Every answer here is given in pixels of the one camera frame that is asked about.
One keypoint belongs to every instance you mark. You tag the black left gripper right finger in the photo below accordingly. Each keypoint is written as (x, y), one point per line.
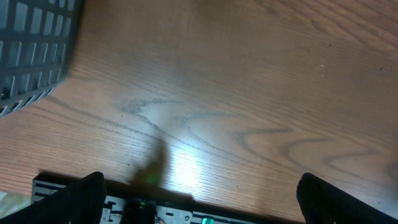
(321, 202)

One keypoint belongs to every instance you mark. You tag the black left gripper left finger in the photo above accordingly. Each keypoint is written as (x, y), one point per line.
(80, 202)

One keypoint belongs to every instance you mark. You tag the dark grey plastic basket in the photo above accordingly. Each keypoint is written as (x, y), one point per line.
(37, 41)

